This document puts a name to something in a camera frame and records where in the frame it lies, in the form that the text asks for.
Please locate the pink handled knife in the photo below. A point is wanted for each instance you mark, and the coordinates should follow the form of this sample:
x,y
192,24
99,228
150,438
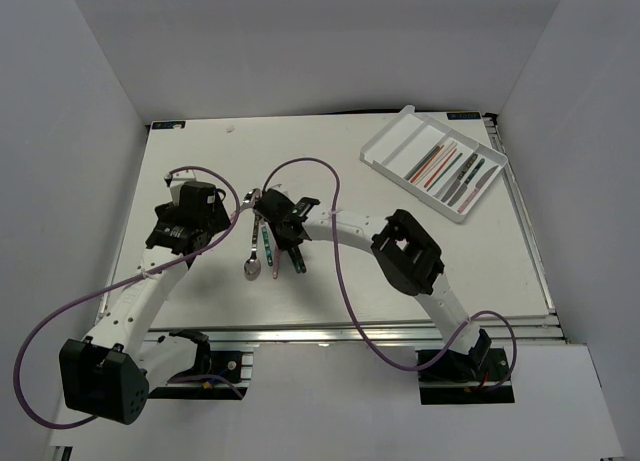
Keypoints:
x,y
478,187

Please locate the green chopstick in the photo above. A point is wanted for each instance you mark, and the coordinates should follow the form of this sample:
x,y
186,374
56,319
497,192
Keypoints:
x,y
444,171
425,159

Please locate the green marbled handle knife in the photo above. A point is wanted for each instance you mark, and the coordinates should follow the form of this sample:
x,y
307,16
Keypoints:
x,y
463,187

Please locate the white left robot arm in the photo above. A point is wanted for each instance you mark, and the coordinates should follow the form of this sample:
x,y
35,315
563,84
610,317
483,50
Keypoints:
x,y
108,374

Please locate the white divided utensil tray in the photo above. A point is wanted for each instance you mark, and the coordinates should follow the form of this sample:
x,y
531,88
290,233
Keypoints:
x,y
402,143

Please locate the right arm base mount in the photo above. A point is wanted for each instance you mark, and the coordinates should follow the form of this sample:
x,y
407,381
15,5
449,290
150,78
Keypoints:
x,y
451,381

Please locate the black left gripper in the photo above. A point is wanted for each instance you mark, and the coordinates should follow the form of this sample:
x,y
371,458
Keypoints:
x,y
218,220

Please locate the pink handled spoon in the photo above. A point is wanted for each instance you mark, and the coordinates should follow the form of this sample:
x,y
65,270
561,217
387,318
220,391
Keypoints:
x,y
248,201

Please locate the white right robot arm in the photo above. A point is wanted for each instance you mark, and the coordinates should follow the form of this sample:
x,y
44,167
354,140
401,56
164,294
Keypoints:
x,y
409,258

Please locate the blue label sticker right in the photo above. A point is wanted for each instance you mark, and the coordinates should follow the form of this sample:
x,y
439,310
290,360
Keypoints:
x,y
463,115

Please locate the blue label sticker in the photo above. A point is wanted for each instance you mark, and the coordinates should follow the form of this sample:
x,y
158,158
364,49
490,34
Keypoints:
x,y
463,115
168,125

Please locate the green marbled handle fork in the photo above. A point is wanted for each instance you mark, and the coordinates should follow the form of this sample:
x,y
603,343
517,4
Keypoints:
x,y
297,259

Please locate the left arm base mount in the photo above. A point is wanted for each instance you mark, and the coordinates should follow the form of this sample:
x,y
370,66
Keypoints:
x,y
218,372

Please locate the pink handled fork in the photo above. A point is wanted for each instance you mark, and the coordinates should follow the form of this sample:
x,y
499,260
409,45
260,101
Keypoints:
x,y
276,263

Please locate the green marbled handle spoon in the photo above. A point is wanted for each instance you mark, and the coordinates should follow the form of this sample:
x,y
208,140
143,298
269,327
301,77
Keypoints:
x,y
266,243

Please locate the blue label sticker left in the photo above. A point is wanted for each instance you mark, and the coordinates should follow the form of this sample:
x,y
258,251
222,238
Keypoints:
x,y
168,125

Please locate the brown marbled handle spoon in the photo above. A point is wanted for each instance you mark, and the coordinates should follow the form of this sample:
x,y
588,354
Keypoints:
x,y
252,266

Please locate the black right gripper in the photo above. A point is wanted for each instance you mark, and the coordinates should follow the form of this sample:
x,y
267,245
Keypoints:
x,y
285,244

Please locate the brown marbled handle knife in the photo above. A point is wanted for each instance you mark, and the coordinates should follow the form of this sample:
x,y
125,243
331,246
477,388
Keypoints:
x,y
458,178

